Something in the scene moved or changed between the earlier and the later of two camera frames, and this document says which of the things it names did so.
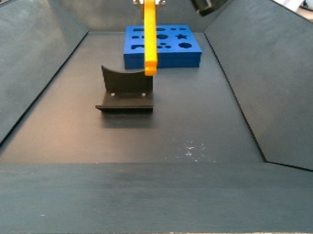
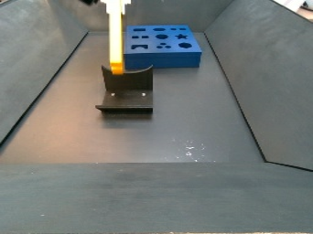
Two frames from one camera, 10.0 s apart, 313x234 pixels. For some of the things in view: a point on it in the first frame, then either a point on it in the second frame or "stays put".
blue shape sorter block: (177, 49) stays put
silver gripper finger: (139, 2) to (101, 8)
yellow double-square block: (151, 43) to (116, 37)
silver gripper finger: (161, 2) to (131, 10)
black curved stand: (131, 91) stays put
